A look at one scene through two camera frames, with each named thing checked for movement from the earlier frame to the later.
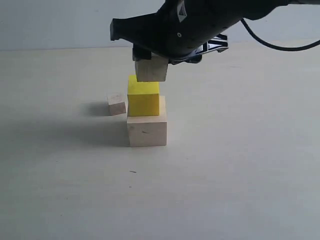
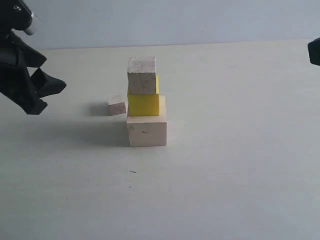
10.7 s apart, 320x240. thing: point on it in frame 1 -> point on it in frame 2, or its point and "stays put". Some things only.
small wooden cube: x=117 y=104 stays put
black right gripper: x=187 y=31 -> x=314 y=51
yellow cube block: x=143 y=97 stays put
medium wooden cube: x=153 y=70 -> x=142 y=75
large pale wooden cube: x=148 y=130 stays put
